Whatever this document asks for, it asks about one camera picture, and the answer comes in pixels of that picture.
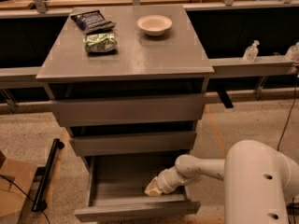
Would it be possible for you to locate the black bar left floor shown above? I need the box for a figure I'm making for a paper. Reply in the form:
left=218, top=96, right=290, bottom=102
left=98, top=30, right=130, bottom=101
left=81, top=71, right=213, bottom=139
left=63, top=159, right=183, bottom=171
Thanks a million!
left=31, top=138, right=64, bottom=212

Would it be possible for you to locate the cardboard box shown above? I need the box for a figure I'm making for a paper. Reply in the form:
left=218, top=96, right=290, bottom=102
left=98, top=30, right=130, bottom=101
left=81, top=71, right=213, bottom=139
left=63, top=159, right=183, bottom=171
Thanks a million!
left=0, top=151, right=37, bottom=224

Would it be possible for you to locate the grey metal rail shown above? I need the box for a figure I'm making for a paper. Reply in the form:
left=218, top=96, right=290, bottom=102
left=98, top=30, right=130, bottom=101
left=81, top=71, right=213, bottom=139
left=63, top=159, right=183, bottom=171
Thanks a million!
left=0, top=56, right=296, bottom=89

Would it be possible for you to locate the green chip bag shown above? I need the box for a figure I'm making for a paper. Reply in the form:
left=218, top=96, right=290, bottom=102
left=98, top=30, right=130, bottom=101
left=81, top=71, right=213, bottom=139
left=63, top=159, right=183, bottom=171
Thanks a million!
left=84, top=33, right=118, bottom=53

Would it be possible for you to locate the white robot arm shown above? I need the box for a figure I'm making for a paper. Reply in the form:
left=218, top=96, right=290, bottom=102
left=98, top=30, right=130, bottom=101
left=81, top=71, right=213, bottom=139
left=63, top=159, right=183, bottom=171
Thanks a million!
left=145, top=140, right=299, bottom=224

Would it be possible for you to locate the black cable right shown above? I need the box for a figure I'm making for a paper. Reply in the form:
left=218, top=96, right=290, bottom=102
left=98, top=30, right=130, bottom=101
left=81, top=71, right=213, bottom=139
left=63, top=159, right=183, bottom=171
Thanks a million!
left=276, top=75, right=299, bottom=224

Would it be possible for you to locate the blue chip bag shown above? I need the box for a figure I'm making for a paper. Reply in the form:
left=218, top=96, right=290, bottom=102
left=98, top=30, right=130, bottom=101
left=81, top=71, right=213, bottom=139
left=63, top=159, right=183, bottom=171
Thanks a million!
left=71, top=10, right=116, bottom=35

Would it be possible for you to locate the grey drawer cabinet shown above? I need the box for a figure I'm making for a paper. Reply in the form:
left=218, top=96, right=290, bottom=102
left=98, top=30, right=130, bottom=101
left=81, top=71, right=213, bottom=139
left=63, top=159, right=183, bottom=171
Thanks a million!
left=45, top=5, right=208, bottom=165

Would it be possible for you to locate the black cable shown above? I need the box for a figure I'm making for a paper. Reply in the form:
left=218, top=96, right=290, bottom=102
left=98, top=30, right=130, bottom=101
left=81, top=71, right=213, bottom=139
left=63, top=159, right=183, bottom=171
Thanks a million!
left=0, top=174, right=50, bottom=224
left=276, top=75, right=299, bottom=224

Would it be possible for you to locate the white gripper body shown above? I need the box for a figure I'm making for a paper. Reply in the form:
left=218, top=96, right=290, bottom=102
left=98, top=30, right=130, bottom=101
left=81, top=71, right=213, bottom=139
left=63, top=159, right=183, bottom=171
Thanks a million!
left=156, top=167, right=182, bottom=194

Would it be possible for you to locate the white bowl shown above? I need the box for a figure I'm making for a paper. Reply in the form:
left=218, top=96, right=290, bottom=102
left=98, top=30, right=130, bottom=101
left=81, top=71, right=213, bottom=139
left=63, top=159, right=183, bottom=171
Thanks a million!
left=137, top=15, right=172, bottom=36

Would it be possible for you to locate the grey top drawer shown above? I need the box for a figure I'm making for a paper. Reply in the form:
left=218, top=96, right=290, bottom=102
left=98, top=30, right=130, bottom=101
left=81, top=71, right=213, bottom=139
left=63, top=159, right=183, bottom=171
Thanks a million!
left=50, top=94, right=205, bottom=127

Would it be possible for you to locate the grey drawer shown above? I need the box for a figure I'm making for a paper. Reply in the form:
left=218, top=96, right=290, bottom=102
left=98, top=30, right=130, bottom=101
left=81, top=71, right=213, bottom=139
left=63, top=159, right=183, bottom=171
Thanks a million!
left=70, top=131, right=196, bottom=156
left=50, top=94, right=205, bottom=127
left=75, top=151, right=200, bottom=222

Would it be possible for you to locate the grey middle drawer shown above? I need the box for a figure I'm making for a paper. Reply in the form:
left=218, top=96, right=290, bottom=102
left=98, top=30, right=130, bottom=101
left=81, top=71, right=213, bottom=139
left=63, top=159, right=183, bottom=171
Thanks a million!
left=70, top=131, right=196, bottom=156

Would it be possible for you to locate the black cable left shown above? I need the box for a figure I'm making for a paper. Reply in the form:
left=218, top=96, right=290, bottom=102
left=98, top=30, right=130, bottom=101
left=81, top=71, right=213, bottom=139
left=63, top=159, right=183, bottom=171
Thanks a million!
left=0, top=174, right=50, bottom=224

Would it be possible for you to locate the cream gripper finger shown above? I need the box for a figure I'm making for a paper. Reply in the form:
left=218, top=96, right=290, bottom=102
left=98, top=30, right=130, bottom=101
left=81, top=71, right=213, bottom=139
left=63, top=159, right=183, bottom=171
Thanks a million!
left=144, top=177, right=162, bottom=197

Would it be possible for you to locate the grey bottom drawer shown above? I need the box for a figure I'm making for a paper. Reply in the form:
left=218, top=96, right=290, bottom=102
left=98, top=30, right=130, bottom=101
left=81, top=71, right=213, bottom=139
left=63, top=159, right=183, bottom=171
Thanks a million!
left=75, top=151, right=200, bottom=222

